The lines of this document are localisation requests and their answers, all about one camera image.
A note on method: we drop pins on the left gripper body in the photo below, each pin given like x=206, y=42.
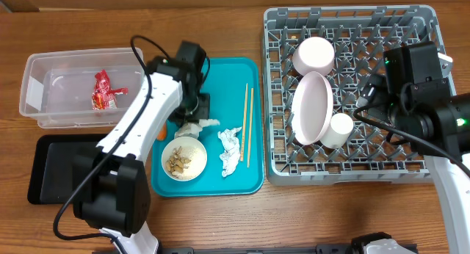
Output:
x=192, y=109

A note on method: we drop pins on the white tissue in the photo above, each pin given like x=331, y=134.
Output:
x=231, y=154
x=193, y=129

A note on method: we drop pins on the orange carrot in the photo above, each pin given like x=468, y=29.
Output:
x=163, y=133

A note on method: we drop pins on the red snack wrapper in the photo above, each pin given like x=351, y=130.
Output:
x=104, y=97

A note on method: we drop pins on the large pink plate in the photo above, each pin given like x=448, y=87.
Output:
x=312, y=108

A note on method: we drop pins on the pink bowl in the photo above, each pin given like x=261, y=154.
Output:
x=314, y=54

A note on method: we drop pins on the white cup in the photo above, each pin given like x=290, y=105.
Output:
x=340, y=128

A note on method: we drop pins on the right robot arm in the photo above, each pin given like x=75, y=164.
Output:
x=413, y=100

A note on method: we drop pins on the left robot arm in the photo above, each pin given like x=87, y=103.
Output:
x=110, y=187

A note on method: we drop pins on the grey dishwasher rack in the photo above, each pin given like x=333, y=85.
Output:
x=359, y=36

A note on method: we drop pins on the small bowl with food scraps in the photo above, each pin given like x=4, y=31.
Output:
x=184, y=158

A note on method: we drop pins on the teal plastic tray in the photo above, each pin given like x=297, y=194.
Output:
x=226, y=85

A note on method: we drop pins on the left wooden chopstick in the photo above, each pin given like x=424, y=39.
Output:
x=244, y=124

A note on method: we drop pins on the clear plastic bin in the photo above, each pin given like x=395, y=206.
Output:
x=57, y=87

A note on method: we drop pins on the black plastic tray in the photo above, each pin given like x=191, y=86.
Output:
x=51, y=177

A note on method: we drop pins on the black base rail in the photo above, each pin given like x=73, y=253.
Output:
x=380, y=243

